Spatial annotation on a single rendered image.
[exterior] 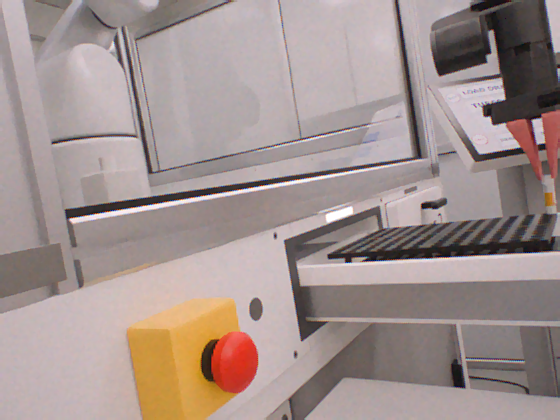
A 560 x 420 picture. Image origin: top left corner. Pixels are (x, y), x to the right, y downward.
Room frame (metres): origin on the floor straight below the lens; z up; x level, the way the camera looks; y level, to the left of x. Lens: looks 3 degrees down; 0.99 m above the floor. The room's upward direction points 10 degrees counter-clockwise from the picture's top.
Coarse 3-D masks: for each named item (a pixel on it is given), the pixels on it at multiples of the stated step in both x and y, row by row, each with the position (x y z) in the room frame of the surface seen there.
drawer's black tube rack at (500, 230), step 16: (432, 224) 0.65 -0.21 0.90; (448, 224) 0.62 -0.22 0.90; (464, 224) 0.60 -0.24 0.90; (480, 224) 0.58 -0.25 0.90; (496, 224) 0.55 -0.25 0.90; (512, 224) 0.54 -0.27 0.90; (528, 224) 0.52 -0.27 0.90; (368, 240) 0.60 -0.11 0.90; (384, 240) 0.58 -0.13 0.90; (400, 240) 0.56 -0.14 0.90; (416, 240) 0.54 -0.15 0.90; (432, 240) 0.52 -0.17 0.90; (448, 240) 0.51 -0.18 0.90; (464, 240) 0.49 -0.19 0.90; (480, 240) 0.48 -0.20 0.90; (496, 240) 0.46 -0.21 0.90; (512, 240) 0.45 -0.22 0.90; (336, 256) 0.54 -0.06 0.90; (352, 256) 0.53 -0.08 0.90; (368, 256) 0.52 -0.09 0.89; (384, 256) 0.63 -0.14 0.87; (400, 256) 0.62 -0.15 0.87; (416, 256) 0.59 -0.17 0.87; (432, 256) 0.49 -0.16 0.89; (448, 256) 0.56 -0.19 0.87; (464, 256) 0.55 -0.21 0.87
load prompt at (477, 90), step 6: (474, 84) 1.39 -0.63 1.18; (480, 84) 1.39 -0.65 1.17; (486, 84) 1.39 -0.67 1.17; (492, 84) 1.39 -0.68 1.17; (498, 84) 1.39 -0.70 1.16; (456, 90) 1.38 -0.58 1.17; (462, 90) 1.38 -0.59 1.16; (468, 90) 1.38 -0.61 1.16; (474, 90) 1.38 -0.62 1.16; (480, 90) 1.37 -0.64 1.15; (486, 90) 1.37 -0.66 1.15; (492, 90) 1.37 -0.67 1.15; (498, 90) 1.37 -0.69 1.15; (462, 96) 1.36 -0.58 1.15; (468, 96) 1.36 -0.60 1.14; (474, 96) 1.36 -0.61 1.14; (480, 96) 1.36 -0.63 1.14
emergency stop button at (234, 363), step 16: (224, 336) 0.32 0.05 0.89; (240, 336) 0.32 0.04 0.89; (224, 352) 0.31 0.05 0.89; (240, 352) 0.31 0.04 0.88; (256, 352) 0.33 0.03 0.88; (224, 368) 0.30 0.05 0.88; (240, 368) 0.31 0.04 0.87; (256, 368) 0.32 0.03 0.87; (224, 384) 0.30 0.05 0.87; (240, 384) 0.31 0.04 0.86
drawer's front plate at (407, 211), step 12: (420, 192) 0.90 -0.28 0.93; (432, 192) 0.95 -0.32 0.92; (396, 204) 0.77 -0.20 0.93; (408, 204) 0.81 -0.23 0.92; (420, 204) 0.87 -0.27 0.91; (396, 216) 0.76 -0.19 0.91; (408, 216) 0.81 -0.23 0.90; (420, 216) 0.86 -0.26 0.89; (432, 216) 0.93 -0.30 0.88; (444, 216) 1.00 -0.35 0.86
